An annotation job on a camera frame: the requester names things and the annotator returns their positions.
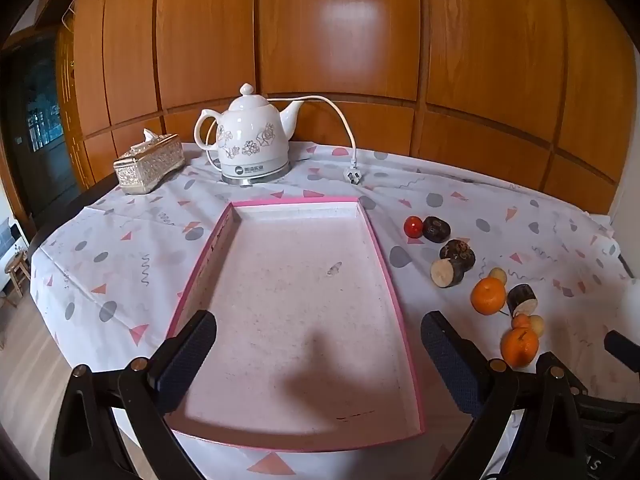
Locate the wooden stool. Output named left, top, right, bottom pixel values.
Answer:
left=4, top=252, right=32, bottom=308

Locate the white patterned tablecloth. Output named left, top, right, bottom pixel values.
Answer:
left=29, top=141, right=632, bottom=480

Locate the pink shallow box tray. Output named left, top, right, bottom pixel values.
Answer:
left=165, top=197, right=426, bottom=453

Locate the white power cord with plug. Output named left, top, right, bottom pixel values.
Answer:
left=260, top=94, right=365, bottom=186

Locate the orange mandarin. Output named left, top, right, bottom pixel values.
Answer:
left=501, top=328, right=540, bottom=368

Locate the dark glass door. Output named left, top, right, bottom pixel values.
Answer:
left=5, top=30, right=81, bottom=231

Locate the chrome kettle base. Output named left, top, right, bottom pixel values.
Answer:
left=220, top=166, right=292, bottom=187

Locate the white floral ceramic kettle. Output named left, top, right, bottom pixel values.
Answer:
left=194, top=82, right=306, bottom=178

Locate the large dark sugarcane piece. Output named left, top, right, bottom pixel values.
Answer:
left=439, top=239, right=476, bottom=273

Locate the large orange with stem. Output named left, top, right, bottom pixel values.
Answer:
left=470, top=277, right=507, bottom=316

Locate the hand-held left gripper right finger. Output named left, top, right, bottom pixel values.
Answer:
left=420, top=310, right=588, bottom=480

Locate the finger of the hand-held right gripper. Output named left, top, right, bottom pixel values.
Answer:
left=604, top=330, right=640, bottom=373

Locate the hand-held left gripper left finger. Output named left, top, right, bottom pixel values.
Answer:
left=49, top=309, right=217, bottom=480

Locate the silver embossed tissue box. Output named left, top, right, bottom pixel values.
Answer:
left=113, top=129, right=185, bottom=196

